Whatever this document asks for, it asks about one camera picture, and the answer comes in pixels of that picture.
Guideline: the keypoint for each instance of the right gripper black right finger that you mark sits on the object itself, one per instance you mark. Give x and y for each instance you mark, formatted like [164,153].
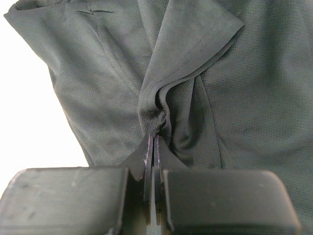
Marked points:
[219,202]

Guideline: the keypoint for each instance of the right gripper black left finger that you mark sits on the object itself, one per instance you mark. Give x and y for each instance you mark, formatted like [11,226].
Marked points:
[100,200]

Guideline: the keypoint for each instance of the black t-shirt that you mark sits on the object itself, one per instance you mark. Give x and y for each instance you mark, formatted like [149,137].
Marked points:
[227,83]

